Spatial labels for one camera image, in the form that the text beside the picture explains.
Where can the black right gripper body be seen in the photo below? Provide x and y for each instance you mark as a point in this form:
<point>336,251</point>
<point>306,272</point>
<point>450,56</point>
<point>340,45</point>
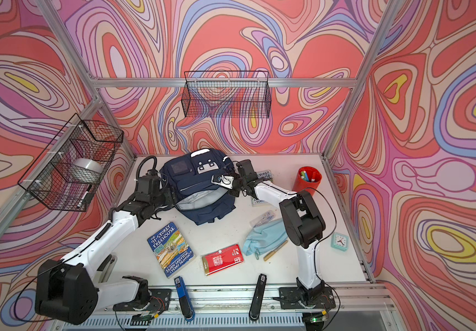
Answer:
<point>239,183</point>

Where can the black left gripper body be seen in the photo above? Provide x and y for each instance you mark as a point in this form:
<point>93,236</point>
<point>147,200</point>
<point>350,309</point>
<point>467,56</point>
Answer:
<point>165,197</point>

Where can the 143-storey treehouse book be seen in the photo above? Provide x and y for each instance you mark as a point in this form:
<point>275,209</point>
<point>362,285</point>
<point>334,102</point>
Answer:
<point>264,175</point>

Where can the navy blue backpack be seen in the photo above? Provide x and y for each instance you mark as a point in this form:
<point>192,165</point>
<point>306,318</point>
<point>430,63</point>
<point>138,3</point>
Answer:
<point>196,196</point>

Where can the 91-storey treehouse book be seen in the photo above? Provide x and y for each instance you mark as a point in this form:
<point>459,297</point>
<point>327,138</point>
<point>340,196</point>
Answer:
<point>171,249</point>

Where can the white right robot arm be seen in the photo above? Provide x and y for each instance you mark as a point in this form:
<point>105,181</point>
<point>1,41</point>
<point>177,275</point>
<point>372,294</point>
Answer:
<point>303,223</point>

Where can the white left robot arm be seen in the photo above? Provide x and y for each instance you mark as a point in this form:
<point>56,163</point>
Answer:
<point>66,289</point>

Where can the light blue pencil case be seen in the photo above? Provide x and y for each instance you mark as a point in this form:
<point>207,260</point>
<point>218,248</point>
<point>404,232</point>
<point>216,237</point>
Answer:
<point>265,238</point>

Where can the wooden pencil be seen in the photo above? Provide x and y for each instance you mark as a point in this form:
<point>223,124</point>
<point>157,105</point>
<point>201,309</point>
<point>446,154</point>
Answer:
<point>274,251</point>

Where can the clear plastic pen box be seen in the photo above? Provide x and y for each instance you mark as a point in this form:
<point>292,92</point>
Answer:
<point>263,219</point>

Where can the red pen cup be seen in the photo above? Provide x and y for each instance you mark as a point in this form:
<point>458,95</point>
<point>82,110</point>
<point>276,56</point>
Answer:
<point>308,178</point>

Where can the black marker in left basket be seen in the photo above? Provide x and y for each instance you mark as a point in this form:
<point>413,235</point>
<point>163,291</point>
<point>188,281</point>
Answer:
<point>82,200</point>

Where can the silver tape roll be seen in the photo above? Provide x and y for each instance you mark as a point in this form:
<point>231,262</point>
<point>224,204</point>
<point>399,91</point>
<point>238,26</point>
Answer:
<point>86,171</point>

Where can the red packet with white label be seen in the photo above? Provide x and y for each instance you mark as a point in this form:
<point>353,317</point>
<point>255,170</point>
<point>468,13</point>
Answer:
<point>222,259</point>

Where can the mint green small clock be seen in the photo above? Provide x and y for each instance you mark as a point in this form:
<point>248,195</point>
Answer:
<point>339,241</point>

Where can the blue stapler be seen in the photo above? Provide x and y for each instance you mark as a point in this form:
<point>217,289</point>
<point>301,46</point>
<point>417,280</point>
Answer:
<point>185,304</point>

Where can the black stapler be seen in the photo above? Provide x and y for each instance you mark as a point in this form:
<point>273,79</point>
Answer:
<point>255,307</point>

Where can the black wire basket on rear wall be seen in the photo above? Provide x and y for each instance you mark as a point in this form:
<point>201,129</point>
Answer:
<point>244,94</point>

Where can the black wire basket on wall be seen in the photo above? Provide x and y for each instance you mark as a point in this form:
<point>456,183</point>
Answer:
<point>49,180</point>
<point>244,94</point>

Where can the black wire basket on left wall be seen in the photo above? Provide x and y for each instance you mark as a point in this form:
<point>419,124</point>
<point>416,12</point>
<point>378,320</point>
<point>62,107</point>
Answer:
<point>49,180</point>

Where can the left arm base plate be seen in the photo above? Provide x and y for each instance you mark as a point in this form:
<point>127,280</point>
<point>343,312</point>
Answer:
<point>156,301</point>

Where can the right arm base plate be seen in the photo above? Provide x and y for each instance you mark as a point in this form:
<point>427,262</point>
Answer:
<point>293,298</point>

